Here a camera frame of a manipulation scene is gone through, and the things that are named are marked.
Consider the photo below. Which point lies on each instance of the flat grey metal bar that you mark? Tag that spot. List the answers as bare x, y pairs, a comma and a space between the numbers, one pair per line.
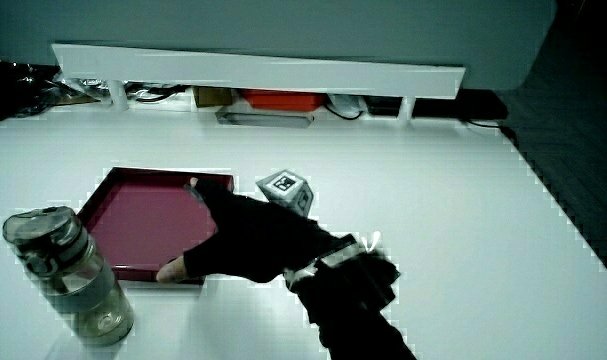
263, 119

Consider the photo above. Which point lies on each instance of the clear bottle with grey lid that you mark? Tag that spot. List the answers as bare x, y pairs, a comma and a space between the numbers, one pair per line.
68, 275

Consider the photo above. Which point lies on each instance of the long white shelf riser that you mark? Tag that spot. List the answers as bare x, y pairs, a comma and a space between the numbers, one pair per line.
258, 72

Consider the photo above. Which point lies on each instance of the dark red square tray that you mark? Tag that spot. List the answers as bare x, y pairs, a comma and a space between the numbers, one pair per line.
148, 225

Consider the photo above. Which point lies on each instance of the person's right forearm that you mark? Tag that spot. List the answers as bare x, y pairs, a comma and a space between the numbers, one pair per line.
353, 310

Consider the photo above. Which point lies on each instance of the brown cardboard box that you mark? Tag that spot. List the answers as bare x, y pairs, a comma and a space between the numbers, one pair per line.
212, 96

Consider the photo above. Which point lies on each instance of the white plastic bag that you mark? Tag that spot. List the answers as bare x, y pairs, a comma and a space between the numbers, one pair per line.
347, 104

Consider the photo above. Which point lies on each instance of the person's right hand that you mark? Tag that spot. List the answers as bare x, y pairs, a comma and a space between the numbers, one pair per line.
253, 240

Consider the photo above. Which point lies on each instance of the crumpled black plastic bag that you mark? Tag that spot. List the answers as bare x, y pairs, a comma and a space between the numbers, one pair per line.
18, 90

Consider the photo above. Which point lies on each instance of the orange box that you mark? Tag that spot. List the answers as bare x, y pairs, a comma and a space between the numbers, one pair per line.
283, 99

